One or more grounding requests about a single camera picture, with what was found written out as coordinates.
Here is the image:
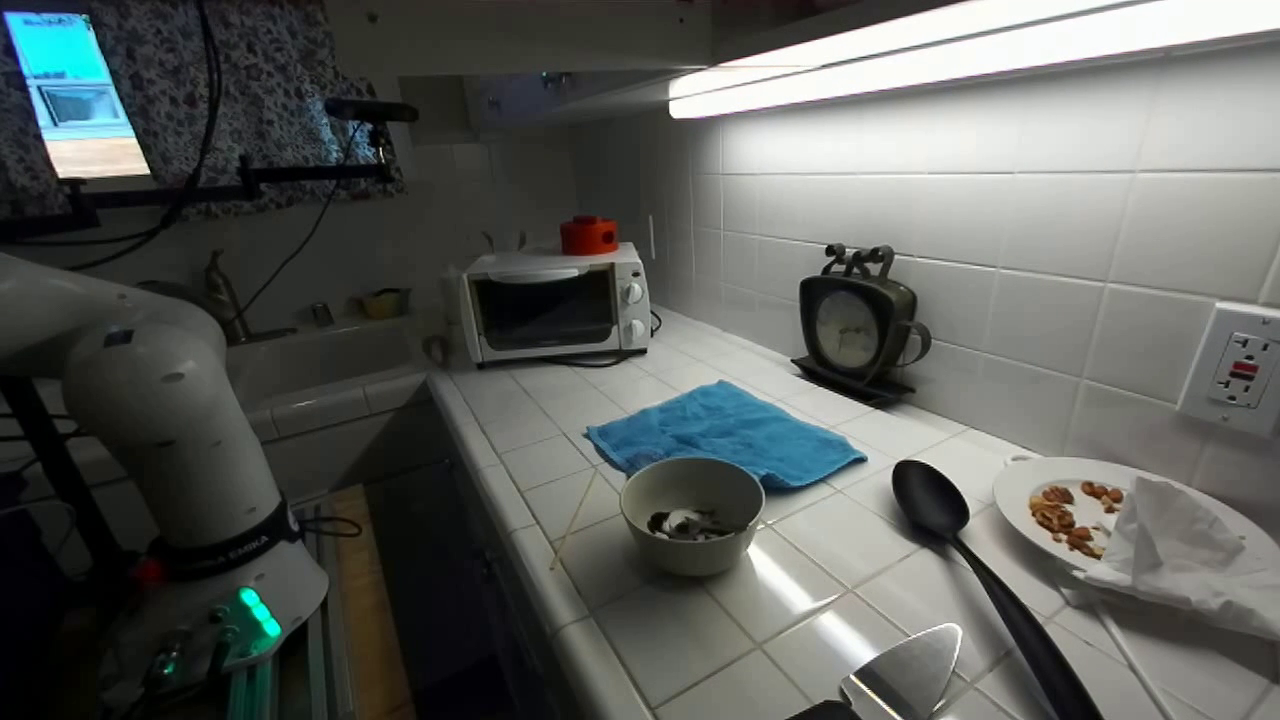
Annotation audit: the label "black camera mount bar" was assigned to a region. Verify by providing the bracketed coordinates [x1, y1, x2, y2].
[0, 95, 420, 237]

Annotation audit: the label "yellow sponge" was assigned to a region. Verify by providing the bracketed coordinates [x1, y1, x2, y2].
[351, 284, 414, 323]

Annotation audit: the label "metal spatula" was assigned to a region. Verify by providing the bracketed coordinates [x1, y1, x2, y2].
[782, 621, 966, 720]

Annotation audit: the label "floral patterned curtain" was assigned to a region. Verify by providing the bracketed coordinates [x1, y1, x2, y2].
[0, 0, 404, 215]

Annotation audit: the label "under-cabinet light strip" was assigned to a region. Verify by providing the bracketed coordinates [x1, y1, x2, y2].
[664, 0, 1280, 129]

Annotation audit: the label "black ladle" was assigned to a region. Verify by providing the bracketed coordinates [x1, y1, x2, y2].
[889, 455, 1106, 720]

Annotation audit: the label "white plate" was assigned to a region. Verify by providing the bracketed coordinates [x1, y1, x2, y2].
[992, 450, 1280, 592]

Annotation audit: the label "thick black cable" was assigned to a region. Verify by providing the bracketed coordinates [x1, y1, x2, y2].
[75, 0, 227, 271]

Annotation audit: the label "white wall power outlet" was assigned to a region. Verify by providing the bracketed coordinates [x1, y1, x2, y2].
[1171, 299, 1280, 439]

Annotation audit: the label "grey corner upper cabinet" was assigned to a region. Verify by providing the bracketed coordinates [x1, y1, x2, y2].
[394, 72, 673, 134]

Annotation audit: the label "white crumpled napkin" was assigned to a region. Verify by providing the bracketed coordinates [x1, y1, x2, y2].
[1063, 473, 1280, 648]

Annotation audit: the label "white toaster oven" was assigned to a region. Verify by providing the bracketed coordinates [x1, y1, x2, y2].
[443, 240, 654, 370]

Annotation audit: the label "red pot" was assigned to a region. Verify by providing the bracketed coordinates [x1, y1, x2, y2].
[557, 213, 625, 259]

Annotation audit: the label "dark food scraps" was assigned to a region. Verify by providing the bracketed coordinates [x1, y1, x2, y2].
[644, 502, 744, 543]

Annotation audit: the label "brown food pieces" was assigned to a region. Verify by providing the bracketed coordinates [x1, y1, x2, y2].
[1024, 476, 1131, 564]

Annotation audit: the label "black retro clock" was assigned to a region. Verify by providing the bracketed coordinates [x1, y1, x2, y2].
[792, 240, 936, 410]

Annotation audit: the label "blue cloth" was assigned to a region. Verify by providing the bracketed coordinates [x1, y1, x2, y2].
[580, 377, 871, 494]

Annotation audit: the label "white ceramic bowl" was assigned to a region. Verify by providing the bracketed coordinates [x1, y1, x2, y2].
[617, 450, 766, 578]

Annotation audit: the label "white kitchen sink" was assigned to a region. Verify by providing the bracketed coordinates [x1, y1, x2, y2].
[217, 316, 436, 418]

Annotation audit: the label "bright tablet screen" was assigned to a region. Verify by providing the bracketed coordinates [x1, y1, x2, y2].
[0, 3, 161, 187]

